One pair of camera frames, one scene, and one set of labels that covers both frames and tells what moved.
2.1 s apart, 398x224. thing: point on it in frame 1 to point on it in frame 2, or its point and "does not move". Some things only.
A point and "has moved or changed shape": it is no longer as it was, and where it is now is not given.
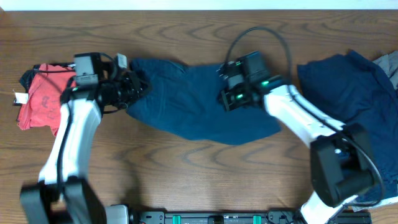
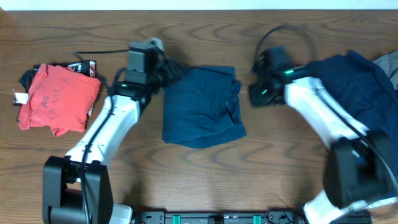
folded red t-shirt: (45, 93) does not move
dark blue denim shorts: (185, 100) has moved or changed shape
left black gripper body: (135, 88) to (170, 73)
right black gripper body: (235, 98) to (262, 96)
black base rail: (234, 217) does not move
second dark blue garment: (357, 91) does not move
